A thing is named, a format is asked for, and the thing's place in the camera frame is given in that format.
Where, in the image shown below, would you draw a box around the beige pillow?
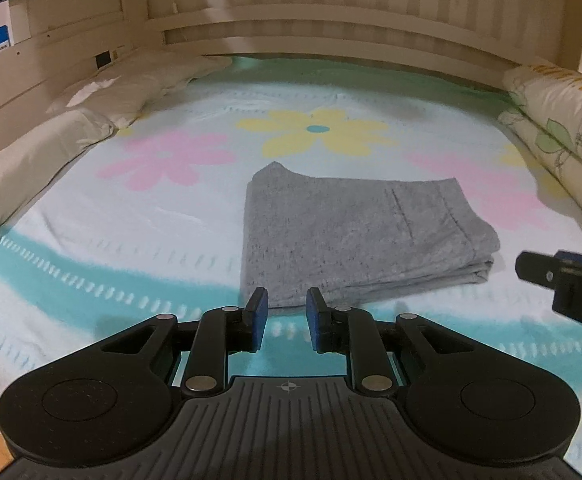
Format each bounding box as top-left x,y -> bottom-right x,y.
46,52 -> 235,129
0,108 -> 118,262

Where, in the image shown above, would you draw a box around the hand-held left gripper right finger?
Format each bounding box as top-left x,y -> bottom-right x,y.
305,287 -> 466,397

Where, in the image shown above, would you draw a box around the floral bed sheet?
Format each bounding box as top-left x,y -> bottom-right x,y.
0,52 -> 582,467

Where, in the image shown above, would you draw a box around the folded floral quilt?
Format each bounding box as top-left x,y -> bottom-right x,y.
497,63 -> 582,257

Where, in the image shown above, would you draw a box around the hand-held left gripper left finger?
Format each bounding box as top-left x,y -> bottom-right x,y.
98,287 -> 270,397

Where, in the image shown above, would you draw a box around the grey pants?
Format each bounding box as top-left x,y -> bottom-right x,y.
239,161 -> 502,311

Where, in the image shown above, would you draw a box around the cream wooden bed frame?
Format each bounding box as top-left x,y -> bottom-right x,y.
0,0 -> 582,173

